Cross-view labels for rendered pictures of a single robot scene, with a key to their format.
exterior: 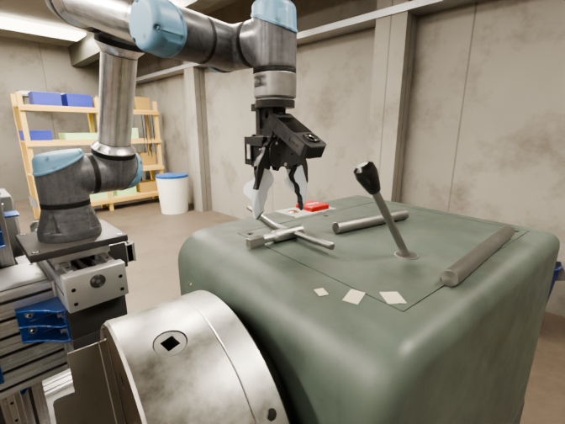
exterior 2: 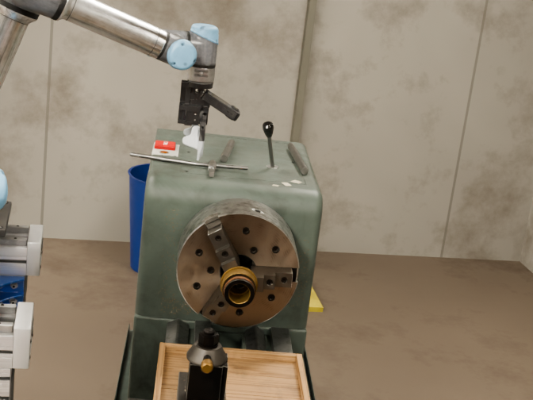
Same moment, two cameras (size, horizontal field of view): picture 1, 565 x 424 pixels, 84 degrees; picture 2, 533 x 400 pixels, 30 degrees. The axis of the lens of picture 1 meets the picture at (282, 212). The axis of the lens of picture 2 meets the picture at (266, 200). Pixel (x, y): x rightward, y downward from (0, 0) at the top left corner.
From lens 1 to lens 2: 2.44 m
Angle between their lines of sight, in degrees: 54
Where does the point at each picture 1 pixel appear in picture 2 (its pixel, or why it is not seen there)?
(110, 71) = (17, 38)
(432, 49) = not seen: outside the picture
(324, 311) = (285, 190)
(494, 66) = not seen: outside the picture
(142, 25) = (185, 58)
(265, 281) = (247, 188)
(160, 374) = (268, 217)
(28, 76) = not seen: outside the picture
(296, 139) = (231, 110)
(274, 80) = (212, 74)
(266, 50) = (209, 57)
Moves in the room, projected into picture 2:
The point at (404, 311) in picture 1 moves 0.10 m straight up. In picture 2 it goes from (304, 184) to (309, 149)
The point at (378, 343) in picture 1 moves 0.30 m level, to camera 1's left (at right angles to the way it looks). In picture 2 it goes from (311, 193) to (244, 213)
